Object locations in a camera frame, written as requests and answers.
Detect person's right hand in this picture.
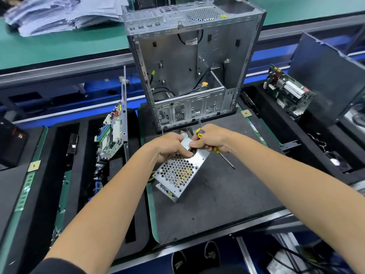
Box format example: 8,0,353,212
189,124,236,156

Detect person's left hand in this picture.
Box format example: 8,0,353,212
143,132,195,167

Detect yellow black handled screwdriver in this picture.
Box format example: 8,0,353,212
194,128,236,170

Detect silver power supply unit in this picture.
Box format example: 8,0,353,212
152,127,211,202

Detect person's right forearm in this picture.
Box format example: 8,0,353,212
228,134,365,274

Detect person's left forearm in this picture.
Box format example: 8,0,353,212
43,151,163,274

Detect silver metal computer case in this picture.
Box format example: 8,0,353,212
122,0,267,133

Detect person's left black shoe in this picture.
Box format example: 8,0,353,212
171,250,189,274

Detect person's black shoe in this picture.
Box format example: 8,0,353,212
203,241,221,266
171,250,189,274

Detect person's right black shoe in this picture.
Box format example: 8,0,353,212
203,241,221,266

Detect person's black clothing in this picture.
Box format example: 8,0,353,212
30,256,254,274

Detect green motherboard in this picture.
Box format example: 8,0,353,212
94,105,124,161

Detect black foam work mat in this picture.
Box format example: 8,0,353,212
138,102,295,247

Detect green board with white parts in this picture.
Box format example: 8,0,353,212
263,64,316,120

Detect small black rectangular component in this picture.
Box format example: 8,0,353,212
66,133,79,158

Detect black foam tray with recess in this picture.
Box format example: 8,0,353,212
240,83,365,184

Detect black foam tray with slots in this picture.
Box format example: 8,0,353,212
0,114,152,274

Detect long green memory strip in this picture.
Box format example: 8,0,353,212
51,168,73,244
0,127,50,274

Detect small black lit fan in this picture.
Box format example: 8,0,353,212
326,151,352,173

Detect large black metal panel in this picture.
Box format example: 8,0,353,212
288,32,365,130

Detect grey round metal part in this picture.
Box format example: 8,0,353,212
344,104,365,134

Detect green conveyor belt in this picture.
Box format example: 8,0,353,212
0,0,365,71

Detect black cardboard box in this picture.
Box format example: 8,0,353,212
134,0,175,10

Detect black rectangular device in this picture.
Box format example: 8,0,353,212
0,118,29,169

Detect stack of grey paper sheets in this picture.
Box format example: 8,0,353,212
5,0,130,38

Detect small black metal bracket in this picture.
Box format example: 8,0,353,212
279,140,302,153

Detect blue data cables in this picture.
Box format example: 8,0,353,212
90,167,107,193

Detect grey metal conveyor rail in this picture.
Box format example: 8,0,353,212
0,13,365,89

